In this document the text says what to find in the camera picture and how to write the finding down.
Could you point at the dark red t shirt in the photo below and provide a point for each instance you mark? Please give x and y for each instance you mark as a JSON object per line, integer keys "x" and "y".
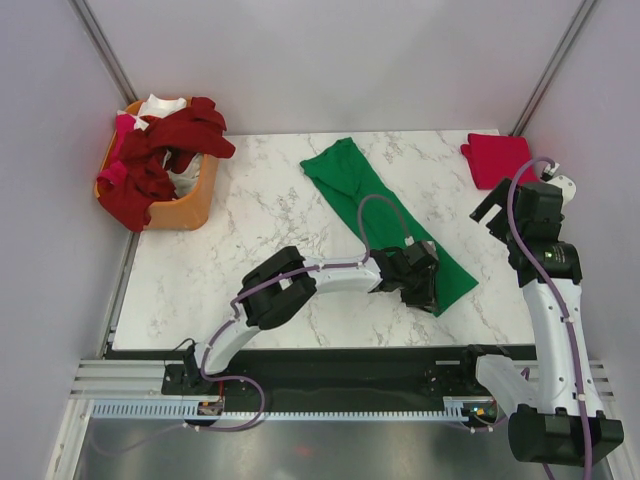
{"x": 150, "y": 165}

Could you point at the aluminium frame rail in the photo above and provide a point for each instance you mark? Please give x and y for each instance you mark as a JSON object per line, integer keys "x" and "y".
{"x": 118, "y": 379}

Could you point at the green t shirt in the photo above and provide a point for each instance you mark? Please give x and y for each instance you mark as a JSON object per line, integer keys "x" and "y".
{"x": 353, "y": 189}

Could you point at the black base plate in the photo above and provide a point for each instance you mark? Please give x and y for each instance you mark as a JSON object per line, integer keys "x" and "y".
{"x": 354, "y": 380}

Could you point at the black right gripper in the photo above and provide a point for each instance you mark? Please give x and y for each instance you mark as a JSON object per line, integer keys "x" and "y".
{"x": 499, "y": 196}

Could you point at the orange laundry basket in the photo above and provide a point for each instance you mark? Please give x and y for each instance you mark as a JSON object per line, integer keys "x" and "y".
{"x": 185, "y": 205}

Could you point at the white t shirt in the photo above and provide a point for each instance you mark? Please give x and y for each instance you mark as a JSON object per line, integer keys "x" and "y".
{"x": 155, "y": 107}

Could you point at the folded red t shirt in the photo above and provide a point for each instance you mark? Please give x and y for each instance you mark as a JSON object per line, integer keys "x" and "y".
{"x": 491, "y": 158}

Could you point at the pink t shirt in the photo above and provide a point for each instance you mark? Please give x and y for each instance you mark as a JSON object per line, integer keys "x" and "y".
{"x": 114, "y": 172}

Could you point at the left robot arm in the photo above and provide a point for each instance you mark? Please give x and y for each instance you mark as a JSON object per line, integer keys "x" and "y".
{"x": 274, "y": 292}

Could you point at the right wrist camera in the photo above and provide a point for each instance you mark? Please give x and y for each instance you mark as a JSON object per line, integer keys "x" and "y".
{"x": 568, "y": 187}

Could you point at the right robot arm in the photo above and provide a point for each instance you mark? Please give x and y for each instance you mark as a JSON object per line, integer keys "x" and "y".
{"x": 558, "y": 419}

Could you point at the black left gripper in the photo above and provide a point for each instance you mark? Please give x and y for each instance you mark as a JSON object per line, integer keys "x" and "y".
{"x": 425, "y": 299}

